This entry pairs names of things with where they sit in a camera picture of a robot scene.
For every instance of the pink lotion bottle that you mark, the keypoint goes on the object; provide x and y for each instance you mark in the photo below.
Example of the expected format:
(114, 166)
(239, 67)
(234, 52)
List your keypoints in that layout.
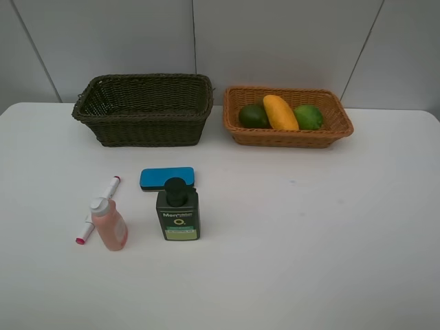
(111, 227)

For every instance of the orange wicker basket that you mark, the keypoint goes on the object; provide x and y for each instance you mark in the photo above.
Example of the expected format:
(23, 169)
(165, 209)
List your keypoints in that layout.
(336, 123)

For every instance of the blue whiteboard eraser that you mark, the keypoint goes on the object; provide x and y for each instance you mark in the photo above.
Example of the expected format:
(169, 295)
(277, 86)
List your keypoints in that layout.
(154, 179)

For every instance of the white red-capped marker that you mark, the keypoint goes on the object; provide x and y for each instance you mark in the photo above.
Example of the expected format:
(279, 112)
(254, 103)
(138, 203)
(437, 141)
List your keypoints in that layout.
(97, 204)

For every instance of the dark green pump bottle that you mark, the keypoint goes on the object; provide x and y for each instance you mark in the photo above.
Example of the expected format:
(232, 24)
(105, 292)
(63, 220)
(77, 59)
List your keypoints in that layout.
(177, 209)

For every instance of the light green lime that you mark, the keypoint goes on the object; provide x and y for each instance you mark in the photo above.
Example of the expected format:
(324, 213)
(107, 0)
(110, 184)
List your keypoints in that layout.
(308, 117)

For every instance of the dark green avocado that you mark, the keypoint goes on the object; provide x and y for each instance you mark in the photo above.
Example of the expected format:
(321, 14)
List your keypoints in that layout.
(253, 116)

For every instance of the yellow mango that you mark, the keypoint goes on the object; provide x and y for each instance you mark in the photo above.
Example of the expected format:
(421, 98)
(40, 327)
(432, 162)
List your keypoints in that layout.
(280, 114)

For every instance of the dark brown wicker basket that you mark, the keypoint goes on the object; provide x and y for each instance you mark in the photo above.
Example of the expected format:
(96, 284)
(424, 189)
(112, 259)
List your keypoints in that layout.
(146, 110)

